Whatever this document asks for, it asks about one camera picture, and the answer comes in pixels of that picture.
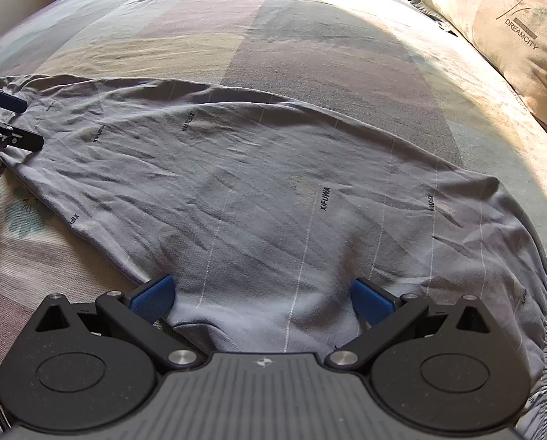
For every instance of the grey pyjama trousers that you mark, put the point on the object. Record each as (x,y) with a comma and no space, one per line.
(265,208)

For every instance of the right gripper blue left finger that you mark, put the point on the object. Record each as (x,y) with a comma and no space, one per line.
(131,317)

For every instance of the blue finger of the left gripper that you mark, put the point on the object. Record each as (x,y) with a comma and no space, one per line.
(12,103)

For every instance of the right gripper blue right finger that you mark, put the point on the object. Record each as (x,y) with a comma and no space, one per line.
(391,319)

